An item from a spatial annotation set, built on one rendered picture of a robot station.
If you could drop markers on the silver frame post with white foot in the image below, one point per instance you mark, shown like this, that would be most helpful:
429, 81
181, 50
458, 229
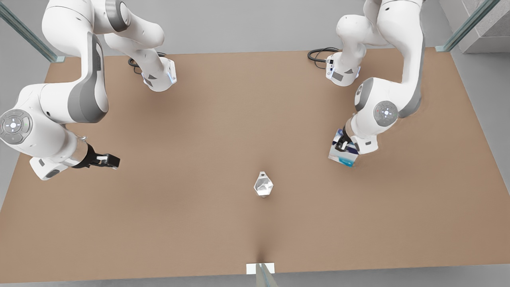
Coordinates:
263, 273

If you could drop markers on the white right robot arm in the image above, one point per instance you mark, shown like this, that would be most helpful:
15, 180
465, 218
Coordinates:
59, 99

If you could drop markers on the clear faceted glass flask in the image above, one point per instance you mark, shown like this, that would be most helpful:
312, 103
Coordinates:
263, 185

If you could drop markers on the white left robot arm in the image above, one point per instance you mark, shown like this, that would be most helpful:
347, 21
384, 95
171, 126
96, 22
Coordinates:
392, 79

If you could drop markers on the white and blue printed box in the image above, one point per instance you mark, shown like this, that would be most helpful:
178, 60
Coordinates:
343, 154

